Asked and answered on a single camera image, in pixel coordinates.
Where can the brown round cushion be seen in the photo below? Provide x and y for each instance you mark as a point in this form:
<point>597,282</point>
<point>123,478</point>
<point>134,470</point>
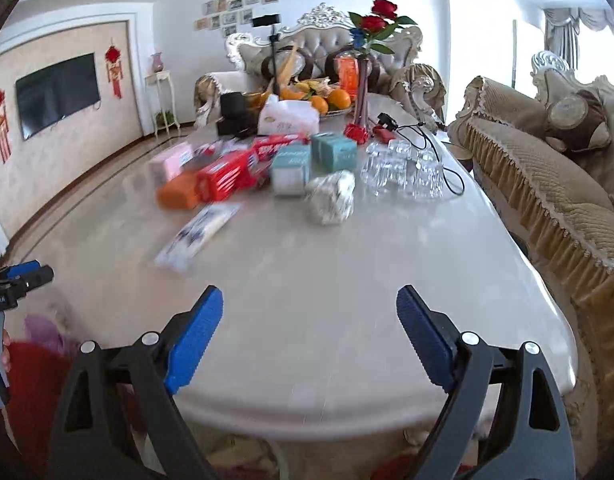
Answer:
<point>577,115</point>

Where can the teal cardboard box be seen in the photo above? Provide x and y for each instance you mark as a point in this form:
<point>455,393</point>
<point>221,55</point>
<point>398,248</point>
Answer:
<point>323,150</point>
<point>344,154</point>
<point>289,167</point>

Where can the ornate grey tufted sofa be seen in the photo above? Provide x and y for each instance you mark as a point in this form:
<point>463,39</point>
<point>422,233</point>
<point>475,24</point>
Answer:
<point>317,40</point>

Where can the tall black box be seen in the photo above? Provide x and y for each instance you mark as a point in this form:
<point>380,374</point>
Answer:
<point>233,105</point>

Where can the red cardboard box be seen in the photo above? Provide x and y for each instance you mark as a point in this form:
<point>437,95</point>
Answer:
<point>227,177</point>

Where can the black wall television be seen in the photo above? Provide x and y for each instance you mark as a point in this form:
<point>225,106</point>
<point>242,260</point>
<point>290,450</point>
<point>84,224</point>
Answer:
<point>57,95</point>

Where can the white tissue box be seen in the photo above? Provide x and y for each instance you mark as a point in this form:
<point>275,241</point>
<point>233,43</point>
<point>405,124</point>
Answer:
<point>287,120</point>

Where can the pink box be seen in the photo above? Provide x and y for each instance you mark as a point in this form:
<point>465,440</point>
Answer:
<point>169,160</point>

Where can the wall photo frame cluster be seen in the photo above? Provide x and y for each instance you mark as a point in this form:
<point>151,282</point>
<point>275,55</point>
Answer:
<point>234,4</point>

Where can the black phone tripod stand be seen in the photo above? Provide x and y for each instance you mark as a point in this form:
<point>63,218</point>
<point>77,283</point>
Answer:
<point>264,21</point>

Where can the clear printed plastic wrapper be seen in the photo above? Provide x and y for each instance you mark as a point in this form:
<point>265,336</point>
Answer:
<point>197,235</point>

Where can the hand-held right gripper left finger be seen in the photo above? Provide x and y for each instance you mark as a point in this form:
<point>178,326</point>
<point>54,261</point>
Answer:
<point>197,340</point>

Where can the black plug adapter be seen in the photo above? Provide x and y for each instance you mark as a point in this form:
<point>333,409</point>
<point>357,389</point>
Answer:
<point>389,120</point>

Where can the orange plastic jar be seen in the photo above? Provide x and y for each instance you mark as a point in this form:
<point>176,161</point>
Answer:
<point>344,77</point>

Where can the white carved table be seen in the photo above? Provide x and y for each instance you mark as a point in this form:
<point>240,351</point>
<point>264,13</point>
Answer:
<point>312,410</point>

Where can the small white side table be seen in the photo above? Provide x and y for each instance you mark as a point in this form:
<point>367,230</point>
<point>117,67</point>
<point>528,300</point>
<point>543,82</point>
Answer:
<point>159,77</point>

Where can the orange packet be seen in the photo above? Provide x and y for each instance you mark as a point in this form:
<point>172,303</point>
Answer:
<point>179,192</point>

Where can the red fuzzy pants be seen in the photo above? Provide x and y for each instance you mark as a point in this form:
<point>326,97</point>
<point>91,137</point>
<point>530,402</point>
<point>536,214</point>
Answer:
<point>32,385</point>

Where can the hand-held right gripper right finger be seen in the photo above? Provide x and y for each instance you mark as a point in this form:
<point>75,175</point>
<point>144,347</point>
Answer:
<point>427,340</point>

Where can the cluster of clear glasses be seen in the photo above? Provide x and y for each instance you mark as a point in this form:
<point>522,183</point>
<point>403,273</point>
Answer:
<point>402,167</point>

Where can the grey draped curtain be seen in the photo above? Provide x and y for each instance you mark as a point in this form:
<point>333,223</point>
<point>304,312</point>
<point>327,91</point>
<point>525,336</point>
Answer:
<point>569,35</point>

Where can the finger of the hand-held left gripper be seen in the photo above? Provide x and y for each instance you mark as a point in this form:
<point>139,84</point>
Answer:
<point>22,270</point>
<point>37,278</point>

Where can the fruit bowl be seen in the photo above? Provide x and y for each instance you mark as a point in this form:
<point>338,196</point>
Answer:
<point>337,110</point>

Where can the dark glass vase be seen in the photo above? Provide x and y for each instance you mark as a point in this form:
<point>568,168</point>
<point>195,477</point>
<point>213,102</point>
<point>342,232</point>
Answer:
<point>362,95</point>

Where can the red charger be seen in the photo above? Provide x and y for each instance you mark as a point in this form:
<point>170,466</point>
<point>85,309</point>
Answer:
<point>384,134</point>

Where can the small red ornament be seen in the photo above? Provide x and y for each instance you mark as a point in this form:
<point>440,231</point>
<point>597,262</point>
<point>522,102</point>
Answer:
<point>356,132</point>

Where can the orange fruit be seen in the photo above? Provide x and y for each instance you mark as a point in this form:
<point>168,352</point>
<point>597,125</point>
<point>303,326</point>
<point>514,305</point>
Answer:
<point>319,105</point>
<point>339,97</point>
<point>289,94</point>

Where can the white wrapper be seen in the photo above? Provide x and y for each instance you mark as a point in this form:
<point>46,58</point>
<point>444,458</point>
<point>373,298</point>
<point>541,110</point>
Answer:
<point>329,197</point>

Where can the purple cloth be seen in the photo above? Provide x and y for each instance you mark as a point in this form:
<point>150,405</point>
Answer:
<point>44,330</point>

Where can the beige fringed sofa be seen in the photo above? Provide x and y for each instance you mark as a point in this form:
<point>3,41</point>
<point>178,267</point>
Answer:
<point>537,185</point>

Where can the long red packet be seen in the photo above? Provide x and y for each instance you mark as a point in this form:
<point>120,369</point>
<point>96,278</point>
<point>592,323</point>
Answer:
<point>277,145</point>

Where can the pink vase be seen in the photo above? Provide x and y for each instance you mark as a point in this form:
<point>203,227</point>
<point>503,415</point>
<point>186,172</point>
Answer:
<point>157,62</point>

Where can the red rose bouquet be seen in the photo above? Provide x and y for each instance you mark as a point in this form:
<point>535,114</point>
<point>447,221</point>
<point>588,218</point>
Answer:
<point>374,22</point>

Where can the flat black box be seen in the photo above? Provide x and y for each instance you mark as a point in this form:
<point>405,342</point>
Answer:
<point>234,127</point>

